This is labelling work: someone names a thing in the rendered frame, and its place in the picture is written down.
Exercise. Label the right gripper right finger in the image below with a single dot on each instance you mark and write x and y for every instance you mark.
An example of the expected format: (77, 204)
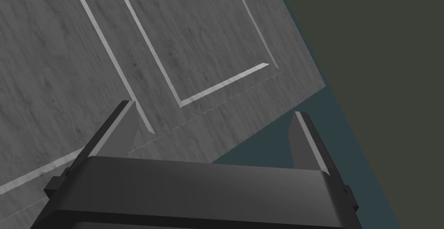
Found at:
(305, 145)

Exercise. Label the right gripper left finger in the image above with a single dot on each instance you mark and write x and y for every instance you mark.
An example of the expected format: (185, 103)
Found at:
(116, 133)

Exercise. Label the grey wooden panelled door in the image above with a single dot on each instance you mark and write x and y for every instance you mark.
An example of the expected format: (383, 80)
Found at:
(194, 48)

